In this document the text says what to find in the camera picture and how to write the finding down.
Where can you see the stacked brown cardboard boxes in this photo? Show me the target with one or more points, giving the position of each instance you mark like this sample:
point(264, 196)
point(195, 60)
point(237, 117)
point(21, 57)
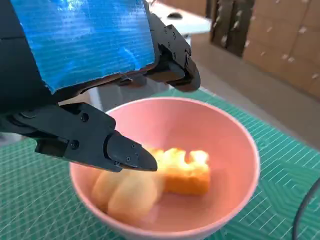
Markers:
point(285, 37)

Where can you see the green cutting mat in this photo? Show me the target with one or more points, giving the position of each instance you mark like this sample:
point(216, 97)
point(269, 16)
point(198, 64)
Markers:
point(285, 155)

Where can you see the round toy bread bun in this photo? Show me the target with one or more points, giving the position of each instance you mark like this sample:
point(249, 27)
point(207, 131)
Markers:
point(130, 195)

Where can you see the dark brown panel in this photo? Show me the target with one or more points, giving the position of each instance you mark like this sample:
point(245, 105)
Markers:
point(232, 27)

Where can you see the long toy bread loaf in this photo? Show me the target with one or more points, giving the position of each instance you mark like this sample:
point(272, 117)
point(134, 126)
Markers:
point(190, 177)

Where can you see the black computer mouse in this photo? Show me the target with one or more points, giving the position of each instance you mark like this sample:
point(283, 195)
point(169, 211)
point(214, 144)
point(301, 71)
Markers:
point(174, 15)

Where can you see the white desk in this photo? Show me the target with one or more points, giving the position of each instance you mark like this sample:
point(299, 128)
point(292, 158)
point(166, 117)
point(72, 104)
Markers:
point(190, 23)

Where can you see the pink bowl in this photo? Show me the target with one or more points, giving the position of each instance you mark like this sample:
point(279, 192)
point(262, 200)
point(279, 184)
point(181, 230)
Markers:
point(190, 125)

